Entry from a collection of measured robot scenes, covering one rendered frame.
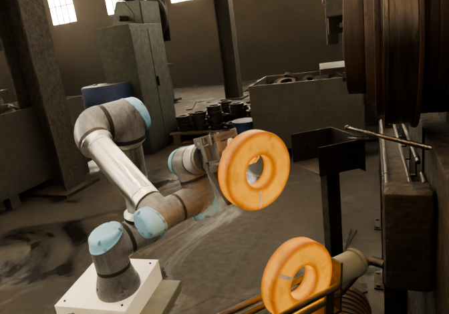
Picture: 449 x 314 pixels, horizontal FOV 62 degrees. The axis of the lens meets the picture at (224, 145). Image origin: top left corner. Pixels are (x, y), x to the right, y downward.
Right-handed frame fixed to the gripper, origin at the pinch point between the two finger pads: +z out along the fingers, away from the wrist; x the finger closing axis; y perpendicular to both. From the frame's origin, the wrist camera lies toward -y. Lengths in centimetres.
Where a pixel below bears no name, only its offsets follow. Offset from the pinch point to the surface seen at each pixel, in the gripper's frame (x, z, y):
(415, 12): 33.1, 18.7, 19.7
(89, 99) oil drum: 59, -365, 81
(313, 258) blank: 3.0, 6.2, -20.3
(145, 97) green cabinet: 119, -353, 70
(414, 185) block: 32.7, 9.6, -15.2
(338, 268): 8.1, 6.5, -24.2
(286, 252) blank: -2.6, 6.3, -16.7
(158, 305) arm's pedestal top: -7, -70, -46
